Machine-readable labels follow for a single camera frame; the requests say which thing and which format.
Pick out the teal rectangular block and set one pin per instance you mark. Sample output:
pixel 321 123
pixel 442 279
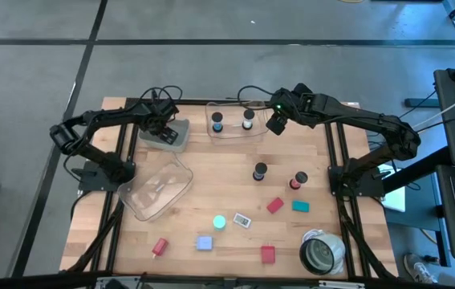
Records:
pixel 300 206

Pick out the person's shoe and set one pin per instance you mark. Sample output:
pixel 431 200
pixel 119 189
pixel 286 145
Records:
pixel 419 271

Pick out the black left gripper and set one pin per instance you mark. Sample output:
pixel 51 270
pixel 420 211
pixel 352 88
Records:
pixel 162 114

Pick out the small white digital thermometer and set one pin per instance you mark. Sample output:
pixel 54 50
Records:
pixel 242 220

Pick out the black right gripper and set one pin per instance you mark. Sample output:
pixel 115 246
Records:
pixel 287 102

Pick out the black aluminium table frame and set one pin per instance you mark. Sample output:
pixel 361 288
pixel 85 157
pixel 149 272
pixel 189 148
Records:
pixel 191 100

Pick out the clear plastic hourglass tray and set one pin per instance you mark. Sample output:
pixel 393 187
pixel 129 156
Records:
pixel 233 130

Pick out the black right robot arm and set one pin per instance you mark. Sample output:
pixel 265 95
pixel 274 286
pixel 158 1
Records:
pixel 371 120

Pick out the black crossbeam with brackets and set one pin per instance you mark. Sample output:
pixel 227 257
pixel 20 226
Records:
pixel 50 281

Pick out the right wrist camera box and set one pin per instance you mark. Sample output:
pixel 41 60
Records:
pixel 277 125

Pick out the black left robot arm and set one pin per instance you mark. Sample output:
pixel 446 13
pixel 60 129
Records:
pixel 102 118

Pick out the red rectangular block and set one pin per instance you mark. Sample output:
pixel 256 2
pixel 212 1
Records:
pixel 275 205

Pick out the translucent grey plastic bin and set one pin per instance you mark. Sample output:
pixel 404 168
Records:
pixel 183 136

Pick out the lavender cube charger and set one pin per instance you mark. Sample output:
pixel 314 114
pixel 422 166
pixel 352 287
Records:
pixel 204 243

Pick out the black desk foot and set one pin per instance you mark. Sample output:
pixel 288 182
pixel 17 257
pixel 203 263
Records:
pixel 421 102

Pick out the black diagonal pole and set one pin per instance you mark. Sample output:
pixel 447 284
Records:
pixel 415 170

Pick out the small red bottle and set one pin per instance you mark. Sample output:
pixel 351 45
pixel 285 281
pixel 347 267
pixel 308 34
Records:
pixel 159 247

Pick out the large clear plastic tray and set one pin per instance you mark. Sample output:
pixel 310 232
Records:
pixel 155 188

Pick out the red plug charger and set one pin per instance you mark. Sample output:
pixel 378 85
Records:
pixel 268 255

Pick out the grey blue side table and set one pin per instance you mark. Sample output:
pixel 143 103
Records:
pixel 415 218

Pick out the white paper sheet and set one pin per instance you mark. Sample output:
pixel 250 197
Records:
pixel 395 200

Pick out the black spice bottle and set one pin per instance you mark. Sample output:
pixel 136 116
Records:
pixel 260 168

